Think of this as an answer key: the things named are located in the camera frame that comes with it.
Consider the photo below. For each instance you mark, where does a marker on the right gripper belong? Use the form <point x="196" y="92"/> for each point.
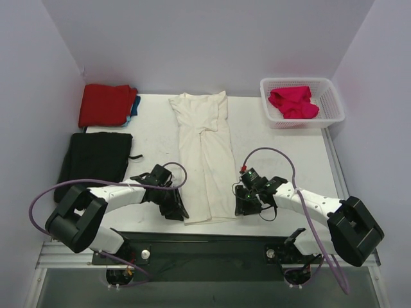
<point x="245" y="201"/>

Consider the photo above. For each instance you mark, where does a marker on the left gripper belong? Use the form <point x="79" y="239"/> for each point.
<point x="172" y="203"/>

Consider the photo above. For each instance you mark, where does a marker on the cream white t shirt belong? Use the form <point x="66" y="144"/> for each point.
<point x="205" y="151"/>

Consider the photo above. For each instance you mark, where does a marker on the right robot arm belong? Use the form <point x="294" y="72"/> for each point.
<point x="353" y="230"/>

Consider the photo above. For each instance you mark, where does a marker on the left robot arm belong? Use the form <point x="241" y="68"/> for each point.
<point x="76" y="221"/>

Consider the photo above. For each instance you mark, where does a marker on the black t shirt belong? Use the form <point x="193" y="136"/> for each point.
<point x="99" y="156"/>

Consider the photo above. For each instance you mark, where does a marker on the folded blue t shirt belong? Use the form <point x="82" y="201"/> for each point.
<point x="133" y="110"/>

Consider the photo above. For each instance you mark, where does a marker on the white plastic basket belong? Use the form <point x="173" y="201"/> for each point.
<point x="323" y="95"/>

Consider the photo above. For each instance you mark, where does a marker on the pink crumpled t shirt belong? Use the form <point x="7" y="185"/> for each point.
<point x="294" y="102"/>

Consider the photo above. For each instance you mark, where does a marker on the folded red t shirt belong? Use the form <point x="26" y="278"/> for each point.
<point x="104" y="105"/>

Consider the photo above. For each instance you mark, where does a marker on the aluminium mounting rail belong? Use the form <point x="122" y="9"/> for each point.
<point x="144" y="253"/>

